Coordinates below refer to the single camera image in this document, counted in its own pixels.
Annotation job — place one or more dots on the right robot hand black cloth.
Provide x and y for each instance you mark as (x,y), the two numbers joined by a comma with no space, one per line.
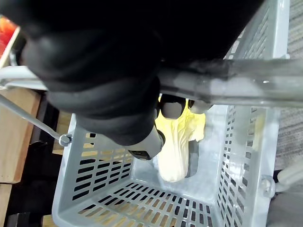
(99,59)

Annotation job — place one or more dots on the pale yellow napa cabbage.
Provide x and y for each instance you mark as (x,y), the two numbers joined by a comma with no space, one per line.
(175,153)

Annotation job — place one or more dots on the grey plastic shopping basket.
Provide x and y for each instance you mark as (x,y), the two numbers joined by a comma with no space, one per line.
(239,165)

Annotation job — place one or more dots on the wooden shelf board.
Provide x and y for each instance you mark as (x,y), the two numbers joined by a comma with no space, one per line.
(62,132)

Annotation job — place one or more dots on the wooden tray rim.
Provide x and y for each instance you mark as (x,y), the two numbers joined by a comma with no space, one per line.
(10,48)

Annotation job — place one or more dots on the red packaged goods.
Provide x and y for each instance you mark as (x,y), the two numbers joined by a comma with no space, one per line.
(5,30)

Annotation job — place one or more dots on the light wooden crate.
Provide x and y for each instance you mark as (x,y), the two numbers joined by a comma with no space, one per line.
(14,132)

